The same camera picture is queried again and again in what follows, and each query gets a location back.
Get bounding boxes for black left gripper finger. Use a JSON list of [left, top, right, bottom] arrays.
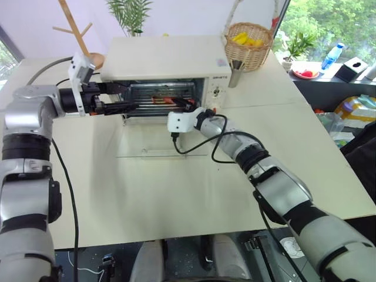
[[101, 100, 141, 116], [98, 82, 130, 95]]

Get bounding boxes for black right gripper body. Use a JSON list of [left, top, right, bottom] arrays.
[[181, 99, 198, 113]]

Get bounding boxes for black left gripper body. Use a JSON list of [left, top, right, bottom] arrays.
[[79, 82, 107, 116]]

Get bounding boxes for sausage tray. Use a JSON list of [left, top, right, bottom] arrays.
[[150, 95, 177, 106]]

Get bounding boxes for cream toaster oven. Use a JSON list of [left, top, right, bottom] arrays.
[[99, 35, 233, 160]]

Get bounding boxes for metal cup with chopsticks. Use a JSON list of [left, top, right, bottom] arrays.
[[228, 59, 246, 89]]

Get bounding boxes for wooden branch stand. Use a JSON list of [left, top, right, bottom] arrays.
[[52, 0, 106, 69]]

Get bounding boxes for tall green leafy plant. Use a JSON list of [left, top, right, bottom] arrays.
[[105, 0, 154, 38]]

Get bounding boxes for yellow fruit pieces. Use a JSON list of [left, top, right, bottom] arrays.
[[230, 32, 264, 48]]

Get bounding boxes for red plate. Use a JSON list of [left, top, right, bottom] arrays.
[[290, 68, 321, 80]]

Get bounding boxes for small potted plant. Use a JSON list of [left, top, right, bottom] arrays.
[[281, 31, 317, 72]]

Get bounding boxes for clear plastic container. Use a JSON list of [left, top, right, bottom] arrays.
[[315, 110, 355, 149]]

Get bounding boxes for clear water bottle blue cap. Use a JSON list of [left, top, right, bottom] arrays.
[[320, 42, 346, 72]]

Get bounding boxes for grey rounded robot leg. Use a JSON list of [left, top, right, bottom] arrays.
[[211, 234, 253, 282], [128, 239, 164, 282]]

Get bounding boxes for black tissue box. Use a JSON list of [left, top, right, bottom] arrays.
[[334, 57, 369, 83]]

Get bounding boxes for colourful patterned bag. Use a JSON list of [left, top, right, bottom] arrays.
[[334, 95, 376, 122]]

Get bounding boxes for white round disc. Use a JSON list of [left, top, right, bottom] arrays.
[[278, 236, 304, 259]]

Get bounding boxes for black fabric object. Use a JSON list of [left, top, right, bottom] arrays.
[[340, 119, 376, 204]]

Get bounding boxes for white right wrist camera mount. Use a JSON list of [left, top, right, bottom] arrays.
[[167, 106, 207, 133]]

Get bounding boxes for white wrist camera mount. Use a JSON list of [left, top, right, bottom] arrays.
[[167, 106, 207, 133], [68, 52, 97, 117]]

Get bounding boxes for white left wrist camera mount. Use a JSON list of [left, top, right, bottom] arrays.
[[68, 52, 97, 117]]

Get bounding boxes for grey corrugated hose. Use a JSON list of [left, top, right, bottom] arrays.
[[25, 56, 75, 86]]

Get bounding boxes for wicker basket with rope handle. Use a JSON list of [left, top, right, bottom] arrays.
[[222, 0, 280, 72]]

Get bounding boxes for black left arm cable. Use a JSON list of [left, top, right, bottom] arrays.
[[50, 137, 80, 282]]

